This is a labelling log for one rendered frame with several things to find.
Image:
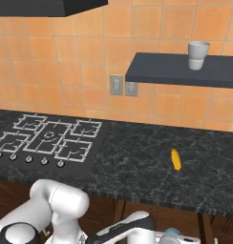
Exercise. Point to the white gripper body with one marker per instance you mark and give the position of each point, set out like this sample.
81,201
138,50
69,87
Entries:
192,240

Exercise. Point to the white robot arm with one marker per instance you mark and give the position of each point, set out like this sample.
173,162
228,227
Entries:
64,203

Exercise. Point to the yellow corn cob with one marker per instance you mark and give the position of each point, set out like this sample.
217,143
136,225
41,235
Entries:
176,159

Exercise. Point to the black gas hob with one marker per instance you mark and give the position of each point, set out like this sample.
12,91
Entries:
48,139

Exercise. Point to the white cup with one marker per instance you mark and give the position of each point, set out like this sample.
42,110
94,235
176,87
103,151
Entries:
198,54

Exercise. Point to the black range hood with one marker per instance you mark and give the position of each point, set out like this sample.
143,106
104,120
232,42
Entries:
42,7

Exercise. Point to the grey wall switch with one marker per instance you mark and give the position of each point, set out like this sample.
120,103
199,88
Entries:
131,89

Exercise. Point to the dark wall shelf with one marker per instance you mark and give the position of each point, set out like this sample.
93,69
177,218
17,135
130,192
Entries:
172,70

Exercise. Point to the grey wall outlet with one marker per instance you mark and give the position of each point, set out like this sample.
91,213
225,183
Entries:
116,85

